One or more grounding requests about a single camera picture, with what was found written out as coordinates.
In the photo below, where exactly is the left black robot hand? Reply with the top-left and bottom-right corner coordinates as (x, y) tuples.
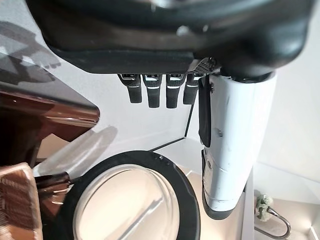
(24, 0), (315, 221)

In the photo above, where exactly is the round glass washer door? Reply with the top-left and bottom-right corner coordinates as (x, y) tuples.
(42, 150), (202, 240)

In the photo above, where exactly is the wicker laundry basket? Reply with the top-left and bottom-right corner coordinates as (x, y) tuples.
(0, 161), (44, 240)

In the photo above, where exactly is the white beige cabinet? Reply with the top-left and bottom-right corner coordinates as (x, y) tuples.
(184, 137), (320, 240)

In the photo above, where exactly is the metal faucet handle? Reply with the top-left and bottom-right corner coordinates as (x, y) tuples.
(254, 207), (292, 240)

